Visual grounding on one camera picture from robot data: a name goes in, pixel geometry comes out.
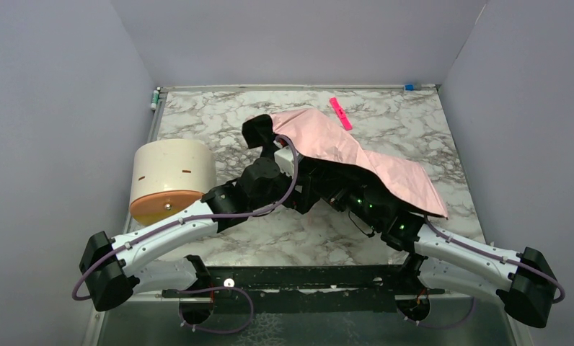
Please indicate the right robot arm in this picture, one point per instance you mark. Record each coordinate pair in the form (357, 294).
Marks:
(523, 281)

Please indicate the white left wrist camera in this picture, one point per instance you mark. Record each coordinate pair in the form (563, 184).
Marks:
(285, 158)

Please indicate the pink highlighter marker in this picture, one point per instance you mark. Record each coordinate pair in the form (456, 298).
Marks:
(341, 114)

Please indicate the cream cylindrical umbrella bin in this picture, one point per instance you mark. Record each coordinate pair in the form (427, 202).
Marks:
(169, 176)

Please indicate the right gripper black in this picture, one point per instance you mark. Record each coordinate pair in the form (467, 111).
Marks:
(345, 195)

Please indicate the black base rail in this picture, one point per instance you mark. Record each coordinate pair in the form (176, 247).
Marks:
(307, 289)

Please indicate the green white marker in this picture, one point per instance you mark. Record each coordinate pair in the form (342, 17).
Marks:
(154, 100)

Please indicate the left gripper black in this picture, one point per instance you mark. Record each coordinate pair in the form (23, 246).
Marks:
(304, 192)

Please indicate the pink folding umbrella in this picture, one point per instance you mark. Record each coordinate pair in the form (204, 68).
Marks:
(316, 136)

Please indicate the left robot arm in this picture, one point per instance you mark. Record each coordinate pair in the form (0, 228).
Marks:
(262, 209)

